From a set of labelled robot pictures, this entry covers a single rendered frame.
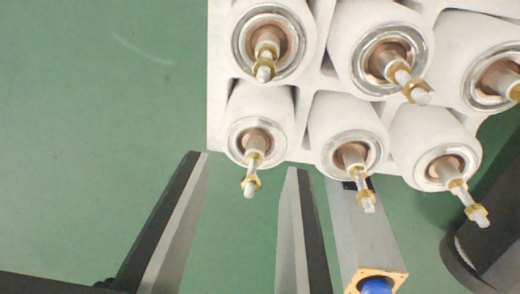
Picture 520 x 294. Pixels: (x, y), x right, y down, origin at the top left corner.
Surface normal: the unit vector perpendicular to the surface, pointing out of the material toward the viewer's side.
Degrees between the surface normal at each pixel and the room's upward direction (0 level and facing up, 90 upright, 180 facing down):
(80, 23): 0
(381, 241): 90
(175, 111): 0
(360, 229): 90
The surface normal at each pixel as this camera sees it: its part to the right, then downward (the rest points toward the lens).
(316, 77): -0.07, 0.57
